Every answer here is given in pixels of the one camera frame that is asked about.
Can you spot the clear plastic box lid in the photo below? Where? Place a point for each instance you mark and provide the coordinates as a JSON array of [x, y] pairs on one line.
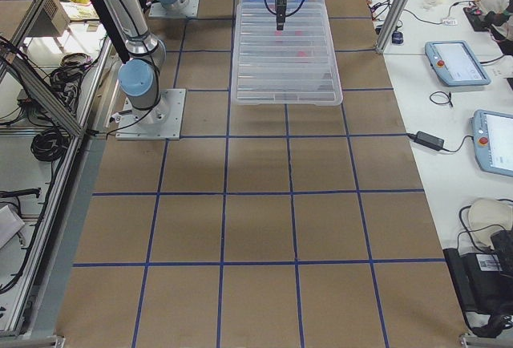
[[265, 66]]

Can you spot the upper teach pendant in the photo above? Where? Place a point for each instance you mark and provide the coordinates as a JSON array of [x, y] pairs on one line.
[[455, 64]]

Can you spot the teach pendant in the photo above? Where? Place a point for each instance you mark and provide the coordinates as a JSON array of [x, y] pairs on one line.
[[455, 64], [492, 139]]

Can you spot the black power adapter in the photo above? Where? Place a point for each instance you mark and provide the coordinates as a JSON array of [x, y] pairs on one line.
[[427, 140]]

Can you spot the lower teach pendant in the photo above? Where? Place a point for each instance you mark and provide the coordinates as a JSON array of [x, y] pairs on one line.
[[492, 139]]

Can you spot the black bag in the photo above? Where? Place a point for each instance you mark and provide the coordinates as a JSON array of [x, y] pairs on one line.
[[483, 284]]

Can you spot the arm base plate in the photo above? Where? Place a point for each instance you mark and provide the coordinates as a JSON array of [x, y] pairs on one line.
[[189, 11], [163, 121]]

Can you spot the aluminium frame post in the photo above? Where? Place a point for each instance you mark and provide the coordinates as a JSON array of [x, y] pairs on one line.
[[390, 23]]

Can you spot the aluminium side frame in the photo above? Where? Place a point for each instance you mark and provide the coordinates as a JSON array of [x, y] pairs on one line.
[[31, 188]]

